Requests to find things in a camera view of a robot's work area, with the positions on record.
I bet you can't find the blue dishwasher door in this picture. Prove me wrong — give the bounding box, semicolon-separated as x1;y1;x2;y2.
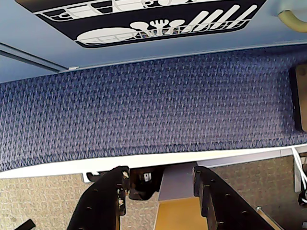
0;0;307;72

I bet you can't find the black table clamp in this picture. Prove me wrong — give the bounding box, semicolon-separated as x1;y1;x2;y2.
129;167;165;201

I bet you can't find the blue toy kitchen unit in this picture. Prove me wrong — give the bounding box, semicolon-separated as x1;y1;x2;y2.
0;44;80;83

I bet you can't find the blue woven floor mat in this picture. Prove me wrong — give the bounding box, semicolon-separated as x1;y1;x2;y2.
0;46;307;172

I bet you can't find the gray and wood table leg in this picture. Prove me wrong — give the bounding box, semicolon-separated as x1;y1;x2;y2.
154;165;202;230

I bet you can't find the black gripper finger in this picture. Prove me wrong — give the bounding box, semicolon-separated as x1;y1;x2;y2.
193;166;286;230
68;166;131;230

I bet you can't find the white cable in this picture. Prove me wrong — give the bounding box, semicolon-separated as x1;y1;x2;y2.
291;147;307;195

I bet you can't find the wooden board with black edge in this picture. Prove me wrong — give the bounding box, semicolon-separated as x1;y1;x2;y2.
289;64;307;132

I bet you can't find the black dishwasher rack sticker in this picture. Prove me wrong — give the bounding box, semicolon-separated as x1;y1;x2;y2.
14;0;268;48

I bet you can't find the gold dishwasher door handle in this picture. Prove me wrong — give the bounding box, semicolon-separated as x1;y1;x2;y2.
277;9;307;33

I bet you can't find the small black flat bar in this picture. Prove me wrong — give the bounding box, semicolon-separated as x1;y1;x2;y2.
15;218;36;230

